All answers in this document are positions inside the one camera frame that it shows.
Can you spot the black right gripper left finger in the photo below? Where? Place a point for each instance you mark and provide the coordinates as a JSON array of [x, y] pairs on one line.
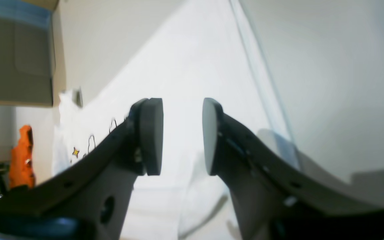
[[89, 200]]

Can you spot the beige cardboard box right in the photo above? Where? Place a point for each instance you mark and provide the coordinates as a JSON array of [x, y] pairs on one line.
[[27, 55]]

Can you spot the white t-shirt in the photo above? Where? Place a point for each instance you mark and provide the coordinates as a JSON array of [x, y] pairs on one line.
[[208, 48]]

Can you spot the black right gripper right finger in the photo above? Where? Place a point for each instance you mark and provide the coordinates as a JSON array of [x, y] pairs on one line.
[[271, 199]]

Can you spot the orange cloth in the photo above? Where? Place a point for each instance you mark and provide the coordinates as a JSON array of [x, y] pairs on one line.
[[21, 171]]

